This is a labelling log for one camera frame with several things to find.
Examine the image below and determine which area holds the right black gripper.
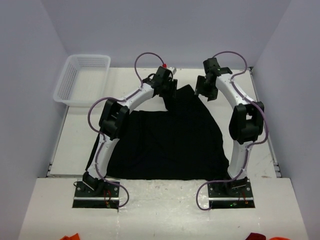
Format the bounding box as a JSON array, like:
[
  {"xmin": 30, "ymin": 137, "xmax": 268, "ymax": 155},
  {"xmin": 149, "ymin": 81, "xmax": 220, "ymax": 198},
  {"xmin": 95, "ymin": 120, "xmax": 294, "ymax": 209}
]
[{"xmin": 195, "ymin": 75, "xmax": 219, "ymax": 102}]

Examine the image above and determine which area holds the black t shirt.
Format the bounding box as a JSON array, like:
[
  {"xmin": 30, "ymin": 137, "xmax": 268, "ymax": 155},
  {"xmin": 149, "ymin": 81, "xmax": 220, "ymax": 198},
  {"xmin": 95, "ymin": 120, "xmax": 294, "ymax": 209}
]
[{"xmin": 85, "ymin": 84, "xmax": 230, "ymax": 181}]

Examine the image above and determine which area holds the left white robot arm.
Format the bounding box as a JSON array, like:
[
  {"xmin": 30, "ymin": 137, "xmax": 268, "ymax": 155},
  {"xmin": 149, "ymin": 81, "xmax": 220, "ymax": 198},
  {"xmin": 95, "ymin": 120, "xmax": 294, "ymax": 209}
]
[{"xmin": 82, "ymin": 65, "xmax": 178, "ymax": 197}]

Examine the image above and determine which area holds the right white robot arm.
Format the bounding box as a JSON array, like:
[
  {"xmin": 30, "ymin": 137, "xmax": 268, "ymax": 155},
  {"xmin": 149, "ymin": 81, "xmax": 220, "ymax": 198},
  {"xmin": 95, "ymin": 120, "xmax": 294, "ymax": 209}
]
[{"xmin": 195, "ymin": 57, "xmax": 264, "ymax": 197}]

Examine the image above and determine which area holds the white plastic basket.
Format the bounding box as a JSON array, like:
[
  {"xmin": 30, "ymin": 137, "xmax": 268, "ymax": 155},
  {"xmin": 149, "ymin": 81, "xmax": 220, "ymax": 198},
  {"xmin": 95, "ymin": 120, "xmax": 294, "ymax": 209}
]
[{"xmin": 53, "ymin": 54, "xmax": 111, "ymax": 108}]

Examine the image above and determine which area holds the dark red cloth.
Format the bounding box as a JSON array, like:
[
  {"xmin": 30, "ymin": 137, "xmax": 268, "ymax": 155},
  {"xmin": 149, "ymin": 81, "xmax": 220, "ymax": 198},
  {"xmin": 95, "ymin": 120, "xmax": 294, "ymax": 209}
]
[{"xmin": 245, "ymin": 232, "xmax": 267, "ymax": 240}]

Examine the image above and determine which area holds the orange cloth bottom right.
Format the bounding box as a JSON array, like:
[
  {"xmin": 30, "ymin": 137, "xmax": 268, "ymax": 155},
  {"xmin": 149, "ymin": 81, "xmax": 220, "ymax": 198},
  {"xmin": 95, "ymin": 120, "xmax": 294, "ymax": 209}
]
[{"xmin": 269, "ymin": 236, "xmax": 291, "ymax": 240}]

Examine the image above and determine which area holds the orange cloth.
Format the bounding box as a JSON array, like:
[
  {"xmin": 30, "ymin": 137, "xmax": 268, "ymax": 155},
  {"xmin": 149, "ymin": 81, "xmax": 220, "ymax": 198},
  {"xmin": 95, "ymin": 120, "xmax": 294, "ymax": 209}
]
[
  {"xmin": 60, "ymin": 233, "xmax": 80, "ymax": 240},
  {"xmin": 269, "ymin": 236, "xmax": 291, "ymax": 240}
]

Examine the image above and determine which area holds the orange cloth bottom left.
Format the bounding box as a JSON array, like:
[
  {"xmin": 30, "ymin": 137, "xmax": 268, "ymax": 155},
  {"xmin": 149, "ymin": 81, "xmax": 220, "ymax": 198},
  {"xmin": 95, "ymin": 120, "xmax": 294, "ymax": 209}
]
[{"xmin": 60, "ymin": 233, "xmax": 80, "ymax": 240}]

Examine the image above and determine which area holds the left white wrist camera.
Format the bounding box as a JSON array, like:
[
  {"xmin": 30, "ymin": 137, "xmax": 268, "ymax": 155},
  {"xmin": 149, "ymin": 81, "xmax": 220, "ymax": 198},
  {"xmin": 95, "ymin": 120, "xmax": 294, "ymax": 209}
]
[{"xmin": 168, "ymin": 66, "xmax": 177, "ymax": 75}]

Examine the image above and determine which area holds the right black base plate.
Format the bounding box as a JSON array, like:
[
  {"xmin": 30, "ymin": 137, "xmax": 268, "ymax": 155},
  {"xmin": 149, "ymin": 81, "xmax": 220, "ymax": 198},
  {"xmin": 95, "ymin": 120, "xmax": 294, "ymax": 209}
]
[{"xmin": 207, "ymin": 177, "xmax": 255, "ymax": 210}]

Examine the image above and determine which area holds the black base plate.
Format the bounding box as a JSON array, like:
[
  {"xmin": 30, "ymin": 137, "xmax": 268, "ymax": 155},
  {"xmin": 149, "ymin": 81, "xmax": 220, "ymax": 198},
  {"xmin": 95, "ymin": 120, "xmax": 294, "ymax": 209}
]
[
  {"xmin": 72, "ymin": 181, "xmax": 120, "ymax": 210},
  {"xmin": 207, "ymin": 177, "xmax": 255, "ymax": 210}
]

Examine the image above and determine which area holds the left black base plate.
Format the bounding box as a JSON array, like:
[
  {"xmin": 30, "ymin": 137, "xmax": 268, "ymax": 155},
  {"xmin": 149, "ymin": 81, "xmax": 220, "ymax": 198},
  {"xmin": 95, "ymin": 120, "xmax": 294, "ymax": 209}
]
[{"xmin": 72, "ymin": 181, "xmax": 120, "ymax": 210}]

